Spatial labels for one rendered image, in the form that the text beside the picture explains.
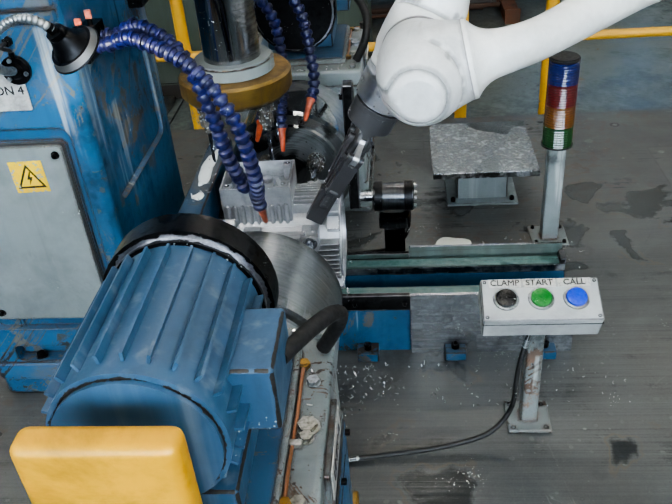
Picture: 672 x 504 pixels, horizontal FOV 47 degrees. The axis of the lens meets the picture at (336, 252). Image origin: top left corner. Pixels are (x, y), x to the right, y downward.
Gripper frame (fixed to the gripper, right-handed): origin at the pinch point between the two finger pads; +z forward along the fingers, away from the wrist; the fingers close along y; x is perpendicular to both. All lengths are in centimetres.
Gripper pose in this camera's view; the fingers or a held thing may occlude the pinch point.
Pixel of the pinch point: (322, 203)
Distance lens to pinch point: 128.9
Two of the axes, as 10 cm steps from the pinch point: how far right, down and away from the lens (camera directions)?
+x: 9.0, 3.9, 2.0
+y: -0.6, 5.6, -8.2
